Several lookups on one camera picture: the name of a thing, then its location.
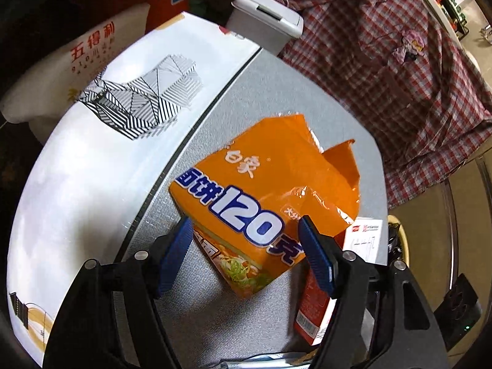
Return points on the white sheet with geometric print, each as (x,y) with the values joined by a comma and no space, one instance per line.
(77,180)

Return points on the row of colourful toys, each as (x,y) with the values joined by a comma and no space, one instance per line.
(451,4)

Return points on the white sack with red print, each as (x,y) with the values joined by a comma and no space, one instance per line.
(77,53)

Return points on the blue face mask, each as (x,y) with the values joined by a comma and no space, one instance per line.
(261,359)

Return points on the orange bag with blue print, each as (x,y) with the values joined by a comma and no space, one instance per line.
(169,0)

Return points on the black power strip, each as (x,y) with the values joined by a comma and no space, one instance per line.
(461,303)

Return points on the white lidded waste bin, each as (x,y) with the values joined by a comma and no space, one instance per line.
(265,19)

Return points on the red plaid shirt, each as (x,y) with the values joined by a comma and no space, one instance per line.
(365,65)

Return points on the yellow round trash bin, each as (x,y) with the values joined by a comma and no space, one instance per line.
(404,238)

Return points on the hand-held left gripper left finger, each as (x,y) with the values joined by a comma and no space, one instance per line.
(175,253)

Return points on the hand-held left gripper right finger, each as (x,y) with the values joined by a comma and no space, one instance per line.
(315,253)

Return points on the orange instant noodle packet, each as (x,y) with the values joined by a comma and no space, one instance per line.
(269,184)

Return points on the red carton box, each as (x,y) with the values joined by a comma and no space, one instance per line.
(311,311)

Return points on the white paper label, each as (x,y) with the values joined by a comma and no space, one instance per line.
(365,238)

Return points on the black trash bag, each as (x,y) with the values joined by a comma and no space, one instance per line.
(394,240)

